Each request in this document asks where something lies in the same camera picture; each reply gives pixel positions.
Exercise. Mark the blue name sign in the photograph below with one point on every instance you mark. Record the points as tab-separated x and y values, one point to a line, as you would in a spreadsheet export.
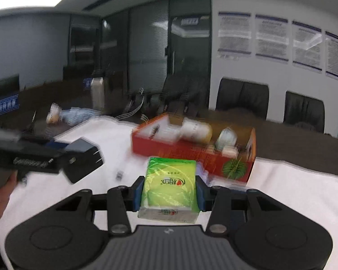
88	83
6	104

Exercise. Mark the light blue cloth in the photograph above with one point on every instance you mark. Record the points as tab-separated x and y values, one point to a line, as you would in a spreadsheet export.
79	116

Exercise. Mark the steel thermos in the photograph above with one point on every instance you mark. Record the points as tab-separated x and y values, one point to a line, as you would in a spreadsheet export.
98	95

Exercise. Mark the clear plastic bag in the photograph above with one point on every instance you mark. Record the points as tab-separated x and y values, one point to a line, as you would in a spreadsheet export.
226	139

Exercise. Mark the green tissue pack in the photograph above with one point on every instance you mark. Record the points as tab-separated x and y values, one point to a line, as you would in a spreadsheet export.
169	185

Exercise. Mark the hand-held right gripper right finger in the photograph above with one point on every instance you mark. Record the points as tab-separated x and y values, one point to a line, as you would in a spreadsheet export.
201	194

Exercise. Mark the door sign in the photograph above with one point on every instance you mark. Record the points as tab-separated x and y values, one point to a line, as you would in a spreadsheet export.
189	21

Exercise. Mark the person's left hand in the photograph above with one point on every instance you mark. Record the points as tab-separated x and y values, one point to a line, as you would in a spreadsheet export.
0	199

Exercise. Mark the orange white packet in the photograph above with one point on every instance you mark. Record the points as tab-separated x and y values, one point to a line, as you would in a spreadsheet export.
54	114

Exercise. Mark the red cardboard box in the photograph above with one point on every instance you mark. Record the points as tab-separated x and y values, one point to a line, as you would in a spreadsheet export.
186	152

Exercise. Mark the black charger block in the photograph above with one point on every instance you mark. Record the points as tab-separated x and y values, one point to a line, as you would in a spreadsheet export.
79	160

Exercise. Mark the white plush sheep toy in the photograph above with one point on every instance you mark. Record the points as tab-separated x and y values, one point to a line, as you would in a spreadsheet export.
195	130

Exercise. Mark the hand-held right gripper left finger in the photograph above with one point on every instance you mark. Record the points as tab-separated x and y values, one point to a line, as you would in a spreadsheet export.
136	194

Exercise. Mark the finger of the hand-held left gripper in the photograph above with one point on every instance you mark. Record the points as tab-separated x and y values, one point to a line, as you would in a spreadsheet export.
39	163
45	144

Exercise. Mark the white towel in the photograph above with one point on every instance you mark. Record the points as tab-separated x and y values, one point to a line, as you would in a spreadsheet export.
284	182

